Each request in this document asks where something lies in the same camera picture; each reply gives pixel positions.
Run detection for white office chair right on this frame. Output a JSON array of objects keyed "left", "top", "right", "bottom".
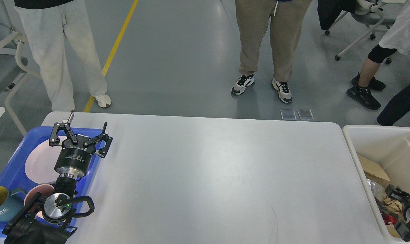
[{"left": 317, "top": 0, "right": 406, "bottom": 61}]

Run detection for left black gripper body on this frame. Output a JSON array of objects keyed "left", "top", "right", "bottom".
[{"left": 54, "top": 142, "right": 94, "bottom": 180}]

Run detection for teal mug yellow inside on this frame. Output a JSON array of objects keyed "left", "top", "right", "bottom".
[{"left": 0, "top": 186, "right": 27, "bottom": 223}]

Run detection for pink mug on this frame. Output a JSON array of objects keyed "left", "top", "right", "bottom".
[{"left": 23, "top": 184, "right": 56, "bottom": 219}]

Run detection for brown paper ball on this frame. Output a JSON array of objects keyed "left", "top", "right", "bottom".
[{"left": 384, "top": 197, "right": 402, "bottom": 214}]

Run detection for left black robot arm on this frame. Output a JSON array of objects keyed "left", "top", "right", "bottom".
[{"left": 2, "top": 113, "right": 112, "bottom": 244}]

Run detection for crushed red can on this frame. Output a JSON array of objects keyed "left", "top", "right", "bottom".
[{"left": 381, "top": 211, "right": 398, "bottom": 226}]

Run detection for person in black shorts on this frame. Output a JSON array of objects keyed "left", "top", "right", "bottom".
[{"left": 346, "top": 0, "right": 410, "bottom": 110}]

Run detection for pink plate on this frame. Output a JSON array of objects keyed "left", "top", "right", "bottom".
[{"left": 25, "top": 140, "right": 62, "bottom": 184}]

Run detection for person in white trousers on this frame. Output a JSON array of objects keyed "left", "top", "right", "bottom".
[{"left": 14, "top": 0, "right": 112, "bottom": 111}]

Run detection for grey office chair left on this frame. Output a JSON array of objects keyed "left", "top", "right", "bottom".
[{"left": 0, "top": 0, "right": 41, "bottom": 136}]

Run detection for brown paper bag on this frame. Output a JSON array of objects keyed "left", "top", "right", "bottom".
[{"left": 357, "top": 154, "right": 402, "bottom": 238}]

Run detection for person in khaki trousers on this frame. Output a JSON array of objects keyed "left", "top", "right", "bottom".
[{"left": 231, "top": 0, "right": 313, "bottom": 104}]

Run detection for floor outlet plates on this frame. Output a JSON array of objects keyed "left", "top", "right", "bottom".
[{"left": 280, "top": 109, "right": 314, "bottom": 121}]

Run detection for white plastic bin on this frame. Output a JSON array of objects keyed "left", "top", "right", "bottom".
[{"left": 342, "top": 125, "right": 410, "bottom": 244}]

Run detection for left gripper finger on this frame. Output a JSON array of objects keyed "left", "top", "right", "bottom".
[
  {"left": 49, "top": 112, "right": 77, "bottom": 149},
  {"left": 84, "top": 122, "right": 113, "bottom": 159}
]

